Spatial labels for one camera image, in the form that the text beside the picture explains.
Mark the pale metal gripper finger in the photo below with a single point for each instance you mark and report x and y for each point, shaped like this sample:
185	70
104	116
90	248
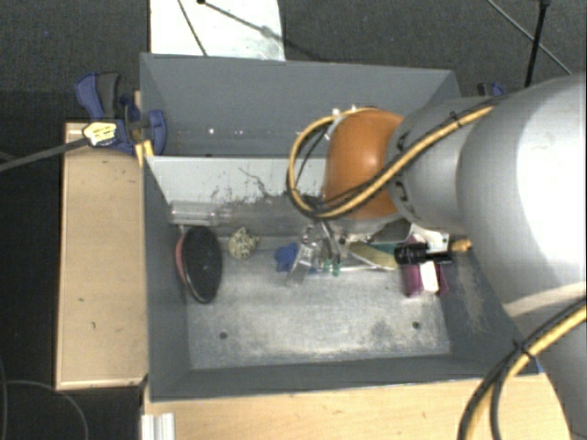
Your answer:
308	235
302	261

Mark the blue toy animal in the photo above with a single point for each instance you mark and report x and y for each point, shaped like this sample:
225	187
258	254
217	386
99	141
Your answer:
286	256

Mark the yellow and teal flat packet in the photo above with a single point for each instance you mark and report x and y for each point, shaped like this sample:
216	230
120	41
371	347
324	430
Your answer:
373	256

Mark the grey metal bin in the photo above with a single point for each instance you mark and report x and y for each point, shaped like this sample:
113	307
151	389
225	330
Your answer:
321	319

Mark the speckled beige ball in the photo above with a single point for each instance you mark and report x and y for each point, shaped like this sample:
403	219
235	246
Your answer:
242	243

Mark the black round disc red rim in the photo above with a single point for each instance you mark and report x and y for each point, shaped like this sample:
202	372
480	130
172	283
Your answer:
202	264

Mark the clear plastic bottle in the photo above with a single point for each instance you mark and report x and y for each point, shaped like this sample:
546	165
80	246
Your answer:
197	213

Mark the pale wood board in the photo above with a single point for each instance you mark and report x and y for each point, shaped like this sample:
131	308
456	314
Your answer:
101	264

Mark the black cylinder on white bracket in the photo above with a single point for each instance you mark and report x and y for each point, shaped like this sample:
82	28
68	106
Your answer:
415	253

